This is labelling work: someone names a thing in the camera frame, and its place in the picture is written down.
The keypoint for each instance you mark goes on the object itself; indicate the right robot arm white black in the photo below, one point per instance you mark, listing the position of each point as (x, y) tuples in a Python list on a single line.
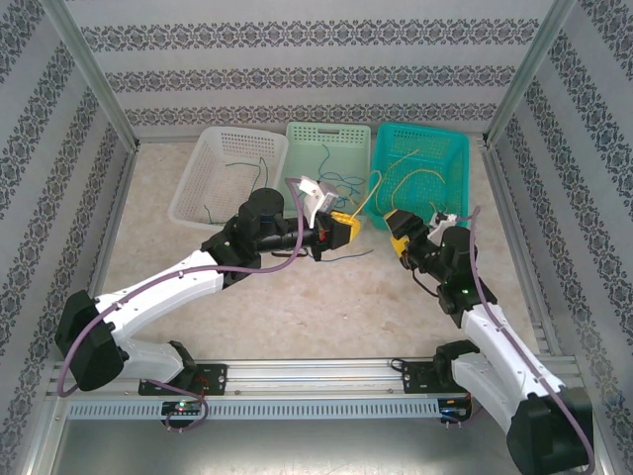
[(499, 341)]

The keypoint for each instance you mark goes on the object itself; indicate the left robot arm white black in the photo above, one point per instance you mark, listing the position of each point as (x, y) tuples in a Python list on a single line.
[(148, 297)]

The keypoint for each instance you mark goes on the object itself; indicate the white plastic basket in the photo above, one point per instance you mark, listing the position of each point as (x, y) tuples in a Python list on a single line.
[(222, 188)]

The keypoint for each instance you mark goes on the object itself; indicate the light green plastic basket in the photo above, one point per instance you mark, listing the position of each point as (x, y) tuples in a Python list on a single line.
[(341, 153)]

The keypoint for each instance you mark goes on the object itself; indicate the teal plastic basket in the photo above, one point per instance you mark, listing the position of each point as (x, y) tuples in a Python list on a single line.
[(435, 148)]

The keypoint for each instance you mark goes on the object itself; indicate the small circuit board green light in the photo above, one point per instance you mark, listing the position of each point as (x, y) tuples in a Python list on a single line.
[(183, 408)]

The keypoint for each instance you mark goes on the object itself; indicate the grey metal shelf panel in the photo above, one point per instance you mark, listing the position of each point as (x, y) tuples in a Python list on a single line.
[(316, 445)]

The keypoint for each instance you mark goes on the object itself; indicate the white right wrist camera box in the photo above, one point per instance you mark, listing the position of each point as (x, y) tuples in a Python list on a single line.
[(441, 225)]

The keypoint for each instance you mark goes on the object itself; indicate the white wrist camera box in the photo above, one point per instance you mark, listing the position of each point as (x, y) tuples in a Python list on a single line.
[(316, 195), (441, 225)]

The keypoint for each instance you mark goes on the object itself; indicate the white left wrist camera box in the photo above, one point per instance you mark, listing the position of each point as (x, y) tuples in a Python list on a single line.
[(316, 195)]

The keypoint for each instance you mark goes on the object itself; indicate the aluminium table side rail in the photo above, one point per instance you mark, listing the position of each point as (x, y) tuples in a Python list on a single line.
[(115, 222), (507, 198)]

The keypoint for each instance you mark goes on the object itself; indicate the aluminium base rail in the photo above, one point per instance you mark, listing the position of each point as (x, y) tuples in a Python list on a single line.
[(316, 378)]

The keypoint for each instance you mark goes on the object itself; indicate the aluminium frame post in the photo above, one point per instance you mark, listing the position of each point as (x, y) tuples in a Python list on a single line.
[(89, 64), (531, 64)]

